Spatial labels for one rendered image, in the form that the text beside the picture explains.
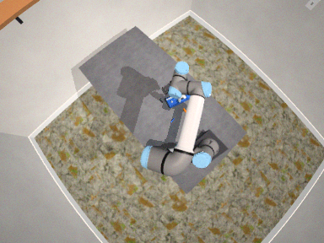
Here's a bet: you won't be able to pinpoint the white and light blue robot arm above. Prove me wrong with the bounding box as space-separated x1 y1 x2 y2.
141 62 219 176

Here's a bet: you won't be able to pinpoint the blue bins with labels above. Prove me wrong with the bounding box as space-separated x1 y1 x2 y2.
166 95 190 108

